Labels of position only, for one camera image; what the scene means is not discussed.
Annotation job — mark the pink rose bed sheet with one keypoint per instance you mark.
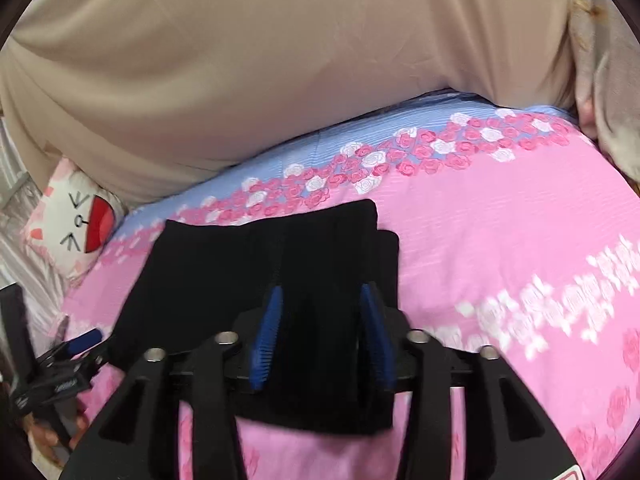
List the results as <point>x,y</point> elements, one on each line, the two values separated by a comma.
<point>513,231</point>

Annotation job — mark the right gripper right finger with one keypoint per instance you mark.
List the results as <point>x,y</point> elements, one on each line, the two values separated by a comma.
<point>508,435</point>

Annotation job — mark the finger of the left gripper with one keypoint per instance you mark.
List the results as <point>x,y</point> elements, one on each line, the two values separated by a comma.
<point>80,344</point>
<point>93,360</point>

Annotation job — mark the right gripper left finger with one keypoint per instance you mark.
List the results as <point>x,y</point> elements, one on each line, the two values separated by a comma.
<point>135,435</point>

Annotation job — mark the person's left hand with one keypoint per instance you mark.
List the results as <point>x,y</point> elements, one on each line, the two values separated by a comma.
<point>46,440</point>

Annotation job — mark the cartoon face pillow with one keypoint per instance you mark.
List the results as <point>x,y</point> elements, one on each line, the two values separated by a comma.
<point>72,222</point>

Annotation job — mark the silver satin curtain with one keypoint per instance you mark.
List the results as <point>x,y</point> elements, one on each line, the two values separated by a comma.
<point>43,287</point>

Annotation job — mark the black pants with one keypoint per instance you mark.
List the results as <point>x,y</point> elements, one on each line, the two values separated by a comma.
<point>199,281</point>

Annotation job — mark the floral grey blanket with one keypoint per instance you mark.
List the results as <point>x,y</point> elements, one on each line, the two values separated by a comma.
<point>606,55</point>

